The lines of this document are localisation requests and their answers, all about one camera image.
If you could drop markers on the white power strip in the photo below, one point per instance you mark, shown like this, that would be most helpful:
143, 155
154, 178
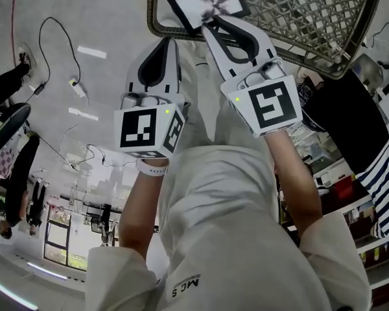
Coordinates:
78, 87
74, 166

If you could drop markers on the pink checkered cloth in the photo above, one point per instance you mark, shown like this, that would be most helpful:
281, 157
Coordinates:
3, 162

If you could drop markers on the white wristband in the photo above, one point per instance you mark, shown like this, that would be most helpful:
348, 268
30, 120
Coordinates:
152, 168

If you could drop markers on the person's left forearm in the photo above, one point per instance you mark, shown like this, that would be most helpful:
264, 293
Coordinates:
136, 212

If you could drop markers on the person's right forearm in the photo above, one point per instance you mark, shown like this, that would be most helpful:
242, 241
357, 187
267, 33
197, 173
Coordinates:
295, 190

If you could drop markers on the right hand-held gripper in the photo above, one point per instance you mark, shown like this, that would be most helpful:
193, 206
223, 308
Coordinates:
272, 105

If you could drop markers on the dark wicker glass-top table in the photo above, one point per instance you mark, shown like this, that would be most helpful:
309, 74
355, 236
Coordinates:
295, 21

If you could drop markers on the black bag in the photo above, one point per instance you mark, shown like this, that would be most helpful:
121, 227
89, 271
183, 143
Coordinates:
312, 123

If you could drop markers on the grey plastic bin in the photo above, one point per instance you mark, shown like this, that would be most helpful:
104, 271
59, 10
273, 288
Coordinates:
368, 73

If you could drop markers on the red box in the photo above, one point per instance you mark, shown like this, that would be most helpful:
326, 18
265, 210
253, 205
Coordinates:
343, 186

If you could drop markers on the black power adapter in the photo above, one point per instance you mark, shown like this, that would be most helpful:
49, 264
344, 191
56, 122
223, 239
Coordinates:
39, 88

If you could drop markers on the black round stool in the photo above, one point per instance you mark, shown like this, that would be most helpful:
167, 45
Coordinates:
11, 125

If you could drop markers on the black framed picture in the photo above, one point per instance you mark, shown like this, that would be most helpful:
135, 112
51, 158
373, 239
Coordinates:
194, 5

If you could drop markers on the person's white shirt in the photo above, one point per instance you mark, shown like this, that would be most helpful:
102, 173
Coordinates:
230, 222

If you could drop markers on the dark framed window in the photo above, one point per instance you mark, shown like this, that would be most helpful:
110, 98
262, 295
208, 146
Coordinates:
56, 235

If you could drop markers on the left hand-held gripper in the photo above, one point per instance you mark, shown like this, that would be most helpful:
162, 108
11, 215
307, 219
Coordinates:
137, 128

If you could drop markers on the white shelving unit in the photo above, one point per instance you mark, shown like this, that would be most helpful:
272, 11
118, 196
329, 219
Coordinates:
385, 279

